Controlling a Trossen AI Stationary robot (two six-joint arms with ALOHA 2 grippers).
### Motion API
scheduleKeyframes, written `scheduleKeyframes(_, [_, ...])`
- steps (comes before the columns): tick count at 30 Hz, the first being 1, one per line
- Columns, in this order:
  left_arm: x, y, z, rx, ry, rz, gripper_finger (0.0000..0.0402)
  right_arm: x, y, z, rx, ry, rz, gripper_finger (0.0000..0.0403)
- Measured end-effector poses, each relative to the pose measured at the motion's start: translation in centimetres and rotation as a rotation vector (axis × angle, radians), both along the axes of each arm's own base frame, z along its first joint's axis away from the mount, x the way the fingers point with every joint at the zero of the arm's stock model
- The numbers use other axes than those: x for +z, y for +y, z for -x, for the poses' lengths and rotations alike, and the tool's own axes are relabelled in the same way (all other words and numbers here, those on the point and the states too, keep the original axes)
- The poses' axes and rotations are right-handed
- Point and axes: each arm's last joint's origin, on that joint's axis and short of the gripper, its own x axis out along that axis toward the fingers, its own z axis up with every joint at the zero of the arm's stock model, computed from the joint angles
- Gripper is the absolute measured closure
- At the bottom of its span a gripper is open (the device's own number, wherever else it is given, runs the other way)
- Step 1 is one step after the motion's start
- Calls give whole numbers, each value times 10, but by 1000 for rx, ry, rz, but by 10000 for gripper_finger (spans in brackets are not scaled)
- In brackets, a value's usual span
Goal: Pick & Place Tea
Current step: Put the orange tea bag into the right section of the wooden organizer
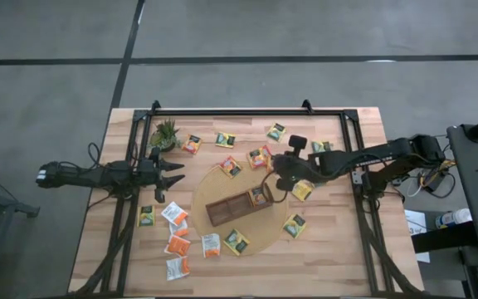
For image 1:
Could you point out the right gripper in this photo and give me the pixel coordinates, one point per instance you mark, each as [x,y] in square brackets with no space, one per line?
[295,164]

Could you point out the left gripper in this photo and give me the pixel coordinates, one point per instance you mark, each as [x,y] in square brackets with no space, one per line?
[149,173]

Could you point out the wooden tea box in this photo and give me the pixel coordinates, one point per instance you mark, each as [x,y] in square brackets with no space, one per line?
[230,207]

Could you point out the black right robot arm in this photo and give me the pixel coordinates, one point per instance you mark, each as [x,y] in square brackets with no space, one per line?
[347,160]

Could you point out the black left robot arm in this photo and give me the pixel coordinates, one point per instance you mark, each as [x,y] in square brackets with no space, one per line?
[85,176]

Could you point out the white orange tea bag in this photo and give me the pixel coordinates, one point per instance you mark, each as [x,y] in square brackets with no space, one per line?
[179,229]
[177,268]
[211,245]
[178,245]
[174,213]

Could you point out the potted green succulent plant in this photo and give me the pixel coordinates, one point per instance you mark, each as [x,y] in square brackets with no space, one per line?
[164,135]

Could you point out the round woven placemat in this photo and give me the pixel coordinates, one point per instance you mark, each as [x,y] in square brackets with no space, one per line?
[264,232]

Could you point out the white paper sheet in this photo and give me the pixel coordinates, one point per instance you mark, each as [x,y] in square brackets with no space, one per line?
[415,220]

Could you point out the black metal stand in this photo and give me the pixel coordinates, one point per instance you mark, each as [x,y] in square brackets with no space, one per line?
[15,207]

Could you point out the white bottle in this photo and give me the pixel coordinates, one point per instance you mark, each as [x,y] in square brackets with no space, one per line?
[452,219]

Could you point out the black aluminium rig frame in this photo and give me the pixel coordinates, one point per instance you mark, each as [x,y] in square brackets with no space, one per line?
[243,112]

